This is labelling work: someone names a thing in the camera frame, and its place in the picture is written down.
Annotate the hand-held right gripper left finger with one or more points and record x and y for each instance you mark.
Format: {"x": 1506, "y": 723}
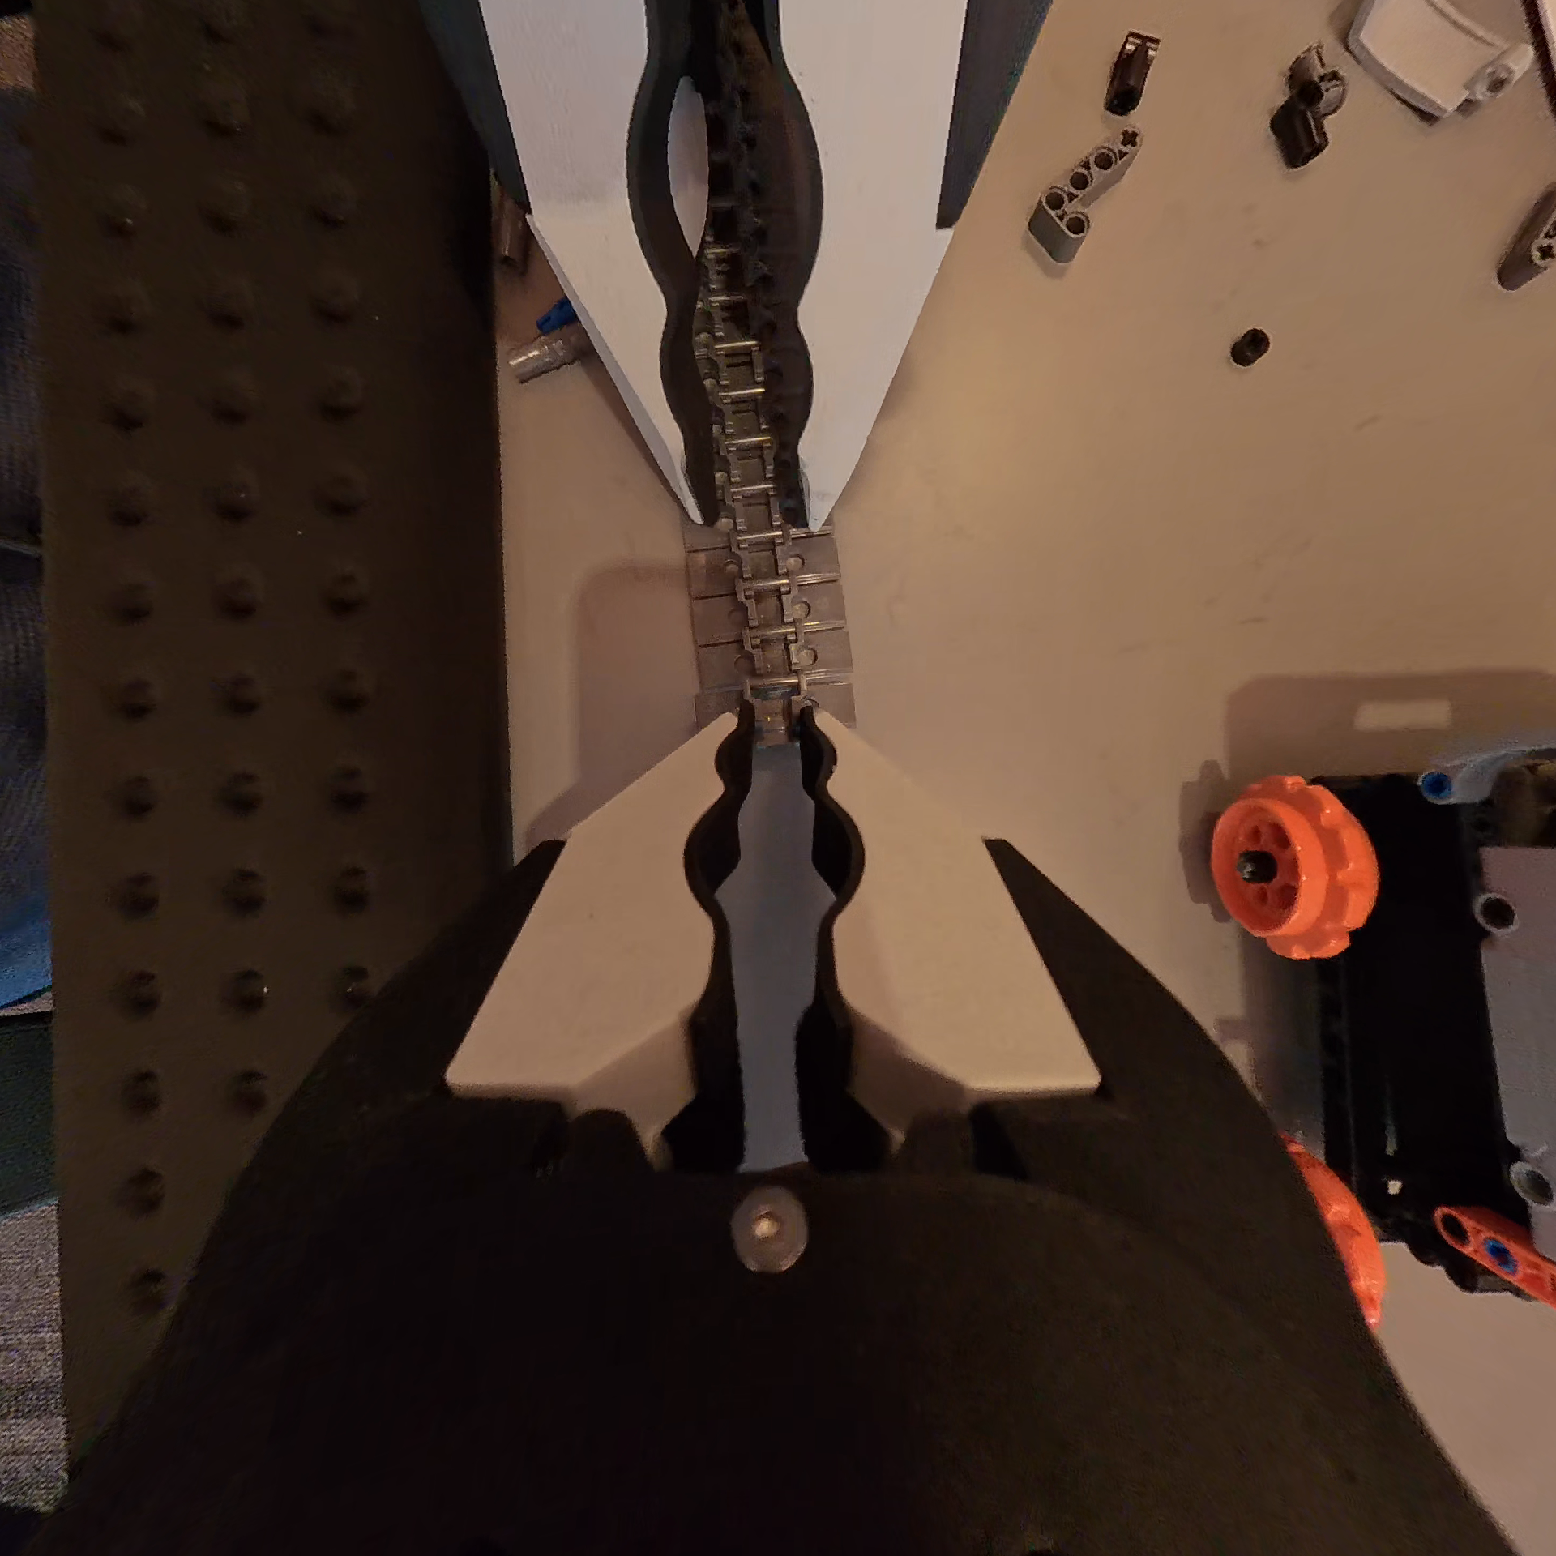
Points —
{"x": 584, "y": 973}

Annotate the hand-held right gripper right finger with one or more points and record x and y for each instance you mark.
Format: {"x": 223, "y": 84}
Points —
{"x": 960, "y": 973}

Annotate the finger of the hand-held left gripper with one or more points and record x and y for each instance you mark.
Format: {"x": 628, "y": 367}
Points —
{"x": 882, "y": 158}
{"x": 571, "y": 147}

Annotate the grey connector tube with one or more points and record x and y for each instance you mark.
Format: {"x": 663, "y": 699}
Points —
{"x": 547, "y": 358}
{"x": 510, "y": 228}

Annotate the black pin joiner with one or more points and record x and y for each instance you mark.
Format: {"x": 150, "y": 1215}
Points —
{"x": 1130, "y": 74}

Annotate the dark grey long bent liftarm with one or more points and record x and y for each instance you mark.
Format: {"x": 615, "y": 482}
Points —
{"x": 1082, "y": 200}

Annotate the blue toy pin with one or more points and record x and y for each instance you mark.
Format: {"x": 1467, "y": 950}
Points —
{"x": 556, "y": 315}

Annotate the black axle pin connector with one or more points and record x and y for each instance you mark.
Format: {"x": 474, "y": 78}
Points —
{"x": 1306, "y": 109}

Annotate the black round bush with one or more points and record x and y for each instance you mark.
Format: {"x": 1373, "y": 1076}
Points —
{"x": 1249, "y": 347}

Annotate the light grey curved panel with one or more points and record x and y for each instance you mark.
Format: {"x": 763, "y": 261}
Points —
{"x": 1434, "y": 54}

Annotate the toy vehicle with orange wheels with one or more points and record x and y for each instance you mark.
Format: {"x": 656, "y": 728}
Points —
{"x": 1410, "y": 973}

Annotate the dark studded panel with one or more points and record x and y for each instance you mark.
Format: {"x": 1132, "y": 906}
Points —
{"x": 267, "y": 608}

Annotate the dark grey short bent liftarm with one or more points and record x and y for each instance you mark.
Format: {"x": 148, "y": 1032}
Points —
{"x": 1532, "y": 237}

